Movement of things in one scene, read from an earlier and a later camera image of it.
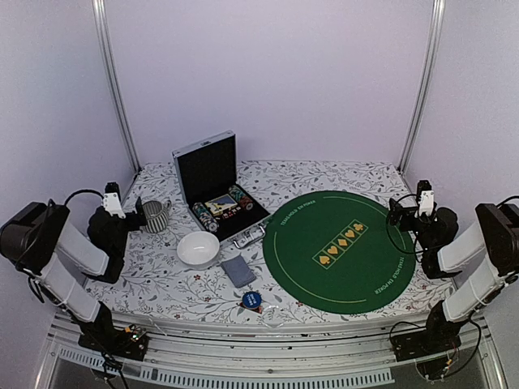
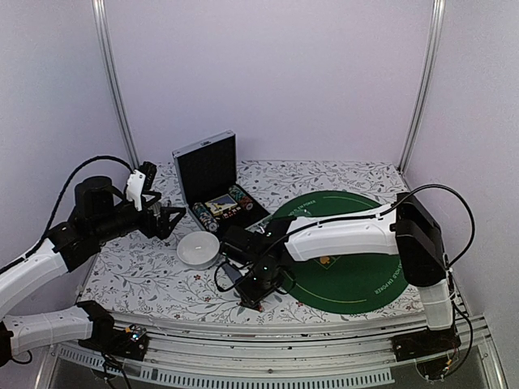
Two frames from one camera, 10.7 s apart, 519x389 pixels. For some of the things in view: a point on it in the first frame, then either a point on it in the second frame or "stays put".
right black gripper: x=396 y=215 -> x=250 y=295
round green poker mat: x=341 y=252 stays put
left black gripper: x=135 y=222 -> x=164 y=228
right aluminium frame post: x=426 y=84 stays put
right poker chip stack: x=242 y=198 stays put
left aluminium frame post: x=100 y=14 stays put
